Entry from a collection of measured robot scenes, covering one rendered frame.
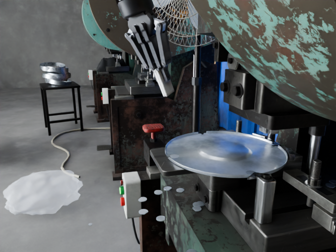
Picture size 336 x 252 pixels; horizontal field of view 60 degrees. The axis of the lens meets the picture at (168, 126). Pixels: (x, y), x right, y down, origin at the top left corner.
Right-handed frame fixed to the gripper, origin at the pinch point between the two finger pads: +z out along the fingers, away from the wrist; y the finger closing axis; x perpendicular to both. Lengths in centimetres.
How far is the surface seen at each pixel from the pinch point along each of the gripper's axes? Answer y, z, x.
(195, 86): -50, 28, 65
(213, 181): 12.0, 22.8, -7.4
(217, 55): 8.5, -0.7, 12.1
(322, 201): 33.4, 26.4, -2.9
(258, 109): 20.6, 10.2, 4.1
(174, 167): 8.8, 14.6, -13.9
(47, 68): -269, 4, 90
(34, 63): -627, 6, 222
